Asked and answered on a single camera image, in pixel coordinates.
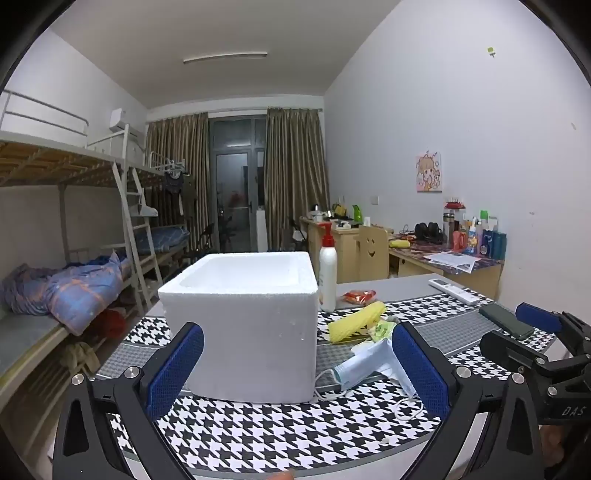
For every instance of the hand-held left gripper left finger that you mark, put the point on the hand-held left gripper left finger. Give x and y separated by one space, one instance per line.
175 369

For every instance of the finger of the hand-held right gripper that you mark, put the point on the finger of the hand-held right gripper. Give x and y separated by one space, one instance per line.
538 318
503 346

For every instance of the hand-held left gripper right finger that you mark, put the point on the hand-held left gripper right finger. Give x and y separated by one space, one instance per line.
420 374

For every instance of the yellow foam net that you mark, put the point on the yellow foam net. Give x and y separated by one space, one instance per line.
355 323

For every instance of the white foam box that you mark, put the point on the white foam box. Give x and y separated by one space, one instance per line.
249 323

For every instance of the black smartphone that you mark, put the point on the black smartphone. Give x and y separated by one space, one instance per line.
505 321

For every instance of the green printed wrapper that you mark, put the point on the green printed wrapper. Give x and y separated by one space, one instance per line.
381 330

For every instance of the white remote control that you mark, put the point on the white remote control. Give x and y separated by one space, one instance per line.
455 290

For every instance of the beige cloth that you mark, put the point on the beige cloth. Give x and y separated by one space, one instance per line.
81 355

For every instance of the red snack packet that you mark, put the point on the red snack packet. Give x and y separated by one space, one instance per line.
358 297

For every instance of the cluster of toiletry bottles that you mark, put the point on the cluster of toiletry bottles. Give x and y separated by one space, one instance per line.
480 237

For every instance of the printed paper sheets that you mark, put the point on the printed paper sheets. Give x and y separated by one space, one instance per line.
452 261

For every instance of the desk with patterned cover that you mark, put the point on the desk with patterned cover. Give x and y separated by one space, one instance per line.
415 265

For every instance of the houndstooth table mat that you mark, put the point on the houndstooth table mat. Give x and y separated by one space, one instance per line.
277 434

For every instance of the white bunk bed ladder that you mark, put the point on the white bunk bed ladder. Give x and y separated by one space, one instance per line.
138 249

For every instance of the blue checked quilt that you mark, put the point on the blue checked quilt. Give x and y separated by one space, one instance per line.
78 286

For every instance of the wooden chair with smile cutout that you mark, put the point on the wooden chair with smile cutout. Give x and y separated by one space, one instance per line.
371 254

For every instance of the white metal bunk bed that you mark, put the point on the white metal bunk bed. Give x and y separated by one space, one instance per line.
46 157
168 237

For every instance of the black folding chair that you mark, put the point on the black folding chair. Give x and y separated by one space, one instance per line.
203 240

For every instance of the yellow pouch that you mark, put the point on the yellow pouch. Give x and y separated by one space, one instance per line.
399 243

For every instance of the white lotion pump bottle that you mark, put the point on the white lotion pump bottle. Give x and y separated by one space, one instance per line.
328 277

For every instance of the green plastic jug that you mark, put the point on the green plastic jug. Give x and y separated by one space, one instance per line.
357 214

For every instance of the hanging dark clothes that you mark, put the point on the hanging dark clothes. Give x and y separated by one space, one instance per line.
173 187

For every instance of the glass balcony door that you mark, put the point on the glass balcony door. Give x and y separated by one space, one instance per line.
235 184

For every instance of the brown curtain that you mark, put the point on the brown curtain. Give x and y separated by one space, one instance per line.
180 152
295 175

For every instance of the white air conditioner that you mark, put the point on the white air conditioner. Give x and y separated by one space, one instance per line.
122 120

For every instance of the ceiling tube light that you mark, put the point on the ceiling tube light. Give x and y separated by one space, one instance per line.
226 57

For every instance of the cartoon wall poster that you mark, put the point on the cartoon wall poster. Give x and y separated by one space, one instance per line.
428 171

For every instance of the green wall hook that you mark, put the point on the green wall hook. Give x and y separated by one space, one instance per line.
491 50

